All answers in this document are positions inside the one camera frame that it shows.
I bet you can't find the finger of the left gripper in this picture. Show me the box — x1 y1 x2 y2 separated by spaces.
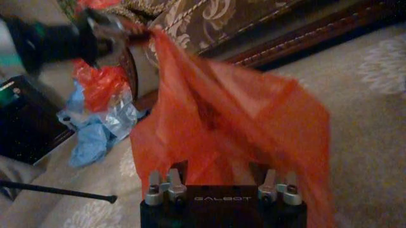
95 32 153 57
85 12 156 40

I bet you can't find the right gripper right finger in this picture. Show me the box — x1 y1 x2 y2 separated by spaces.
249 161 305 206

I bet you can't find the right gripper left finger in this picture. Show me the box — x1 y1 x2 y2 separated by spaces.
145 160 190 205

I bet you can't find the orange plastic garbage bag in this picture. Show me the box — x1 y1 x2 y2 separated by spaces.
129 25 339 228

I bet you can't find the crumpled red plastic bag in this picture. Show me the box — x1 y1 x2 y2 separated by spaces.
71 58 132 114

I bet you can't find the brown floral patterned trash bin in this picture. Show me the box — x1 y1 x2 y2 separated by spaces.
120 0 289 101

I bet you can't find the crumpled blue plastic bag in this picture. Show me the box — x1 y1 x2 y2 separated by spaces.
57 79 150 168

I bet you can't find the crumpled silver foil wrapper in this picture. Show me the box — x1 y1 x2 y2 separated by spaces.
101 90 141 141

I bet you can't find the thin black rod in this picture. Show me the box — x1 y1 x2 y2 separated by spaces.
0 179 118 204

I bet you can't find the black box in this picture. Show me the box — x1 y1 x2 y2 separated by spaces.
0 75 78 165

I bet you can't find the dark wooden furniture base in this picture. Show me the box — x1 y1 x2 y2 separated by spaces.
198 0 406 71

